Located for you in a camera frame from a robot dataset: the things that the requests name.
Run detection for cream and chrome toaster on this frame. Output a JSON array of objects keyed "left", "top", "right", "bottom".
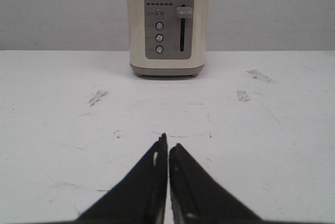
[{"left": 127, "top": 0, "right": 209, "bottom": 77}]

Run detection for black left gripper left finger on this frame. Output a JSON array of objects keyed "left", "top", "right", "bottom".
[{"left": 76, "top": 134, "right": 168, "bottom": 221}]

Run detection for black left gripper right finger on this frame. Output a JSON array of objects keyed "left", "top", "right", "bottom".
[{"left": 169, "top": 143, "right": 262, "bottom": 221}]

